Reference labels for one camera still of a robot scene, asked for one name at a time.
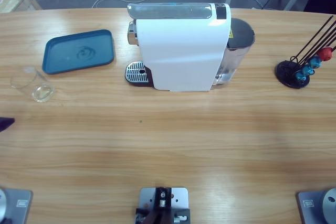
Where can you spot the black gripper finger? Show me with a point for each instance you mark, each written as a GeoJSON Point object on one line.
{"type": "Point", "coordinates": [5, 123]}

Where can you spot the clear glass cup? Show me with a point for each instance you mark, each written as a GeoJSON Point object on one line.
{"type": "Point", "coordinates": [42, 94]}

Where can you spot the silver coffee machine lever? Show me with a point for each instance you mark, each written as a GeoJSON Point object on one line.
{"type": "Point", "coordinates": [168, 11]}

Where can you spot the red coffee capsule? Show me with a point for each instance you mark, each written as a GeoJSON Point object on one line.
{"type": "Point", "coordinates": [325, 53]}

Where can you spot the white capsule coffee machine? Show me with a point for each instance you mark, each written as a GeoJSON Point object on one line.
{"type": "Point", "coordinates": [181, 51]}

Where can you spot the teal coffee capsule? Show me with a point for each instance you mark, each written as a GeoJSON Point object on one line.
{"type": "Point", "coordinates": [315, 62]}
{"type": "Point", "coordinates": [307, 70]}
{"type": "Point", "coordinates": [300, 77]}

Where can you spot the dark teal plastic tray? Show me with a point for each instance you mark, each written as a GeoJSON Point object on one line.
{"type": "Point", "coordinates": [78, 51]}

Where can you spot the drip tray with metal grate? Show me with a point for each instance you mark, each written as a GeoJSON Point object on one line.
{"type": "Point", "coordinates": [135, 72]}

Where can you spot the clear water tank, black lid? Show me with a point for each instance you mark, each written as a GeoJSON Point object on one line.
{"type": "Point", "coordinates": [240, 37]}

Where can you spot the black capsule holder with rods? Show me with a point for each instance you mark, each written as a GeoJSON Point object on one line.
{"type": "Point", "coordinates": [284, 70]}

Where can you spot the arm grey base plate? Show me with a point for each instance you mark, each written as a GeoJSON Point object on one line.
{"type": "Point", "coordinates": [315, 205]}
{"type": "Point", "coordinates": [15, 205]}

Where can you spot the grey mount with dark post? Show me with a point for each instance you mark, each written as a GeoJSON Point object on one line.
{"type": "Point", "coordinates": [162, 203]}

